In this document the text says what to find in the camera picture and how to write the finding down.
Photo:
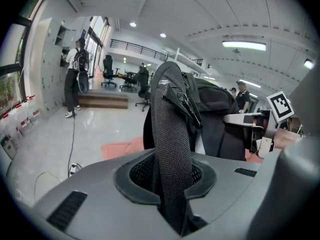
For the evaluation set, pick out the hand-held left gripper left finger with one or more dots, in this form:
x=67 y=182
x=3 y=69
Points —
x=95 y=184

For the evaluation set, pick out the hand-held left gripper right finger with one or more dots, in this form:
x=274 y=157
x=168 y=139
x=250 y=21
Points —
x=225 y=184

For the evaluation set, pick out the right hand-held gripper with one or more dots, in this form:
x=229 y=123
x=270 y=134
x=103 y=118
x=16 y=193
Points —
x=273 y=124

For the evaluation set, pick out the person's right forearm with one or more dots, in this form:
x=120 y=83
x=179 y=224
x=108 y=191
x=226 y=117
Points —
x=287 y=138

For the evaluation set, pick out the white power strip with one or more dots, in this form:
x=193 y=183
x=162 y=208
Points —
x=74 y=168

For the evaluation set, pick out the long ceiling light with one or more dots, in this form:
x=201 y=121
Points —
x=250 y=83
x=243 y=45

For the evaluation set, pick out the brown wooden step platform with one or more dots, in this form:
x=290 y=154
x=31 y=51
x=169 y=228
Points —
x=102 y=100

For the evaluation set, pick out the clear plastic storage bins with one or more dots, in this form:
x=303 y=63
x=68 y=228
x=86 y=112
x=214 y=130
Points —
x=17 y=126

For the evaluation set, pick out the black office chair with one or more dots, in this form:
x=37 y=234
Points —
x=128 y=80
x=109 y=70
x=143 y=84

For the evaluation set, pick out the round ceiling light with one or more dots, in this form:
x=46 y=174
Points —
x=133 y=24
x=163 y=35

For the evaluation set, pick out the black balcony railing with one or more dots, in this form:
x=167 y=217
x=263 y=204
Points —
x=140 y=48

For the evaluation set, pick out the grey metal lockers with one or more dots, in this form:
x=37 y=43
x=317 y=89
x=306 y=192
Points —
x=51 y=66

